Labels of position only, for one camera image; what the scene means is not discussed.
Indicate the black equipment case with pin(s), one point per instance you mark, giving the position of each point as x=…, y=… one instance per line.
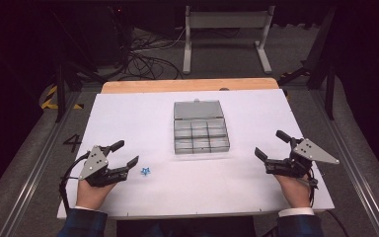
x=112, y=33

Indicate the yellow black floor tape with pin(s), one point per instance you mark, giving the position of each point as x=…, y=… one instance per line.
x=51, y=98

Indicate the person's left hand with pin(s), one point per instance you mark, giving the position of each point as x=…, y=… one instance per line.
x=90, y=195

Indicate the aluminium floor rail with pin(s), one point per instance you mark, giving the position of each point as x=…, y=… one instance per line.
x=36, y=166
x=352, y=164

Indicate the person's right hand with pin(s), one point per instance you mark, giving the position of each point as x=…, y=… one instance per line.
x=294, y=192

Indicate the wooden table board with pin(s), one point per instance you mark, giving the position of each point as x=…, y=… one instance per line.
x=190, y=85

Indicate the black tripod stand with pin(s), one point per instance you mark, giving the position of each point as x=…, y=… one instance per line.
x=60, y=89

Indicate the clear plastic compartment box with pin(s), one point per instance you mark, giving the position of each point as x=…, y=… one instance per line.
x=200, y=128

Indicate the black metal stand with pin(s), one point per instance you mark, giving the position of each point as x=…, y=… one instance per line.
x=329, y=89

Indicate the small blue star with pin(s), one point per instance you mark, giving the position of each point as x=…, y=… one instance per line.
x=145, y=171

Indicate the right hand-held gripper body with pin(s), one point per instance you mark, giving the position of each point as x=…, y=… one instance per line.
x=304, y=154

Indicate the white metal stand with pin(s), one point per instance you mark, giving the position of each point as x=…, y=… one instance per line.
x=227, y=19

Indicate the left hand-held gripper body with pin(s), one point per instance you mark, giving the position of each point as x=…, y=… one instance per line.
x=93, y=162

